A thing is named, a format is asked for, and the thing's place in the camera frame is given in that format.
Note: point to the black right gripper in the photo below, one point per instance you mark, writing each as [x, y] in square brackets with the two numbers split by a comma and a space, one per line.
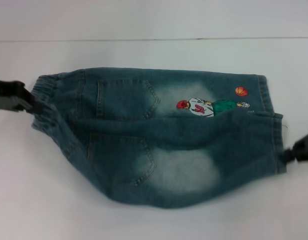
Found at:
[305, 150]

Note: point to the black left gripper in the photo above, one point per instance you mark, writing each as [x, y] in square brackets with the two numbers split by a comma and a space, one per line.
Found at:
[9, 95]

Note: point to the blue denim shorts with embroidery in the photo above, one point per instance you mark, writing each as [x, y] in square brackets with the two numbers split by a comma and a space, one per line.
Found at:
[169, 150]

